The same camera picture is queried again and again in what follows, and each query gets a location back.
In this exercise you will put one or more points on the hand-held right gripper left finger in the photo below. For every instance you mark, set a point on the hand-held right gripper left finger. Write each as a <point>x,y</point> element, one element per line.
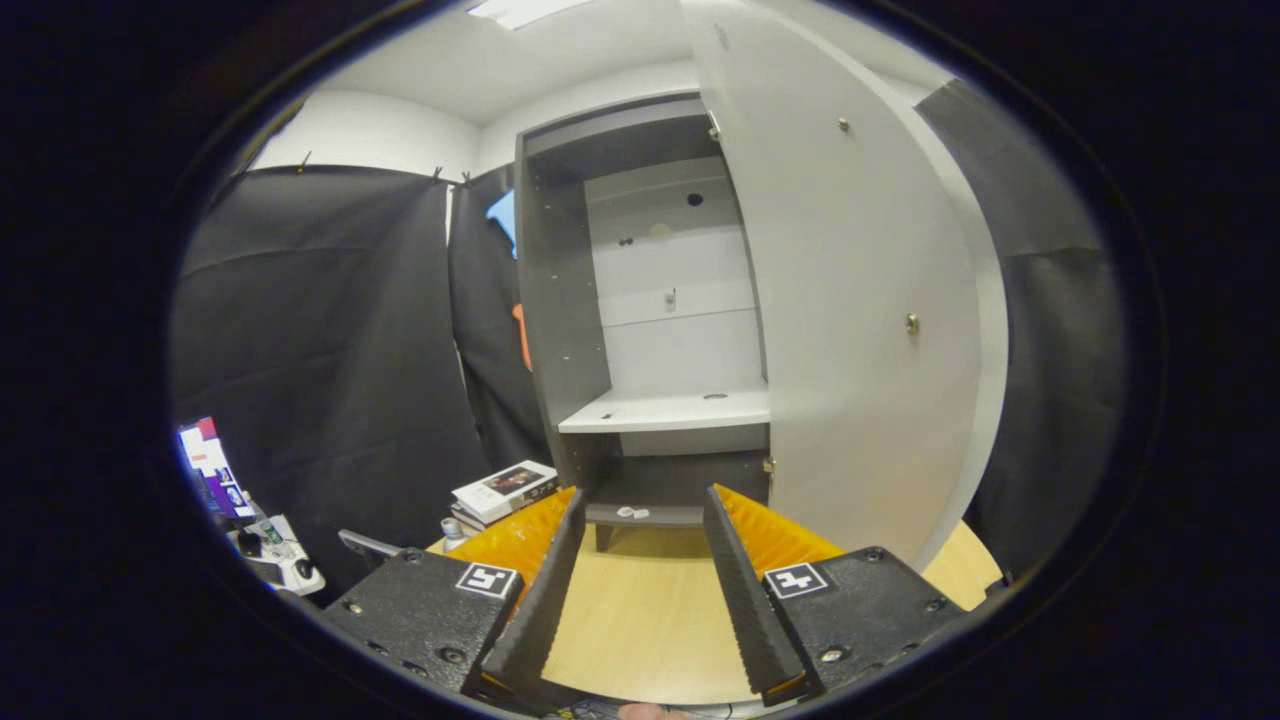
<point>545,600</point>

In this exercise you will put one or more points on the black backdrop cloth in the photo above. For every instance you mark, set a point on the black backdrop cloth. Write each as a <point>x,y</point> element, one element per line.
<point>320,350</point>

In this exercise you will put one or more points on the long ceiling light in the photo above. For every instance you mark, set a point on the long ceiling light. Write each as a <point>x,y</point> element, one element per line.
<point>525,10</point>

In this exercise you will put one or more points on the grey cabinet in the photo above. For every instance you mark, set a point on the grey cabinet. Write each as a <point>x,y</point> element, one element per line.
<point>560,320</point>

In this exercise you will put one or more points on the computer monitor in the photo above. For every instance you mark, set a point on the computer monitor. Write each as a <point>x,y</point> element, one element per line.
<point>210,465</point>

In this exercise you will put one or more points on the beige cabinet door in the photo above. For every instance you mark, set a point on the beige cabinet door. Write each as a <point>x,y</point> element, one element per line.
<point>850,350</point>

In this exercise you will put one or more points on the white cabinet shelf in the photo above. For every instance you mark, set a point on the white cabinet shelf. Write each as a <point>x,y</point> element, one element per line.
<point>660,410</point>

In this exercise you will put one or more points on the white book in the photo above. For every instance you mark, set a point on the white book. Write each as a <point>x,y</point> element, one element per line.
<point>500,485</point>

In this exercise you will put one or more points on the grey chair armrest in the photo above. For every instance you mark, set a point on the grey chair armrest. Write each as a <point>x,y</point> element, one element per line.
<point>370,545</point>

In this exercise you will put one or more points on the cluttered white side desk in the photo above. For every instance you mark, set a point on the cluttered white side desk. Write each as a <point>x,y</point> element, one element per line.
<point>285,570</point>

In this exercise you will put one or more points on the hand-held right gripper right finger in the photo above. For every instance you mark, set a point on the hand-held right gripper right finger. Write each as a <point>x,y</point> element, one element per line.
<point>745,610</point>

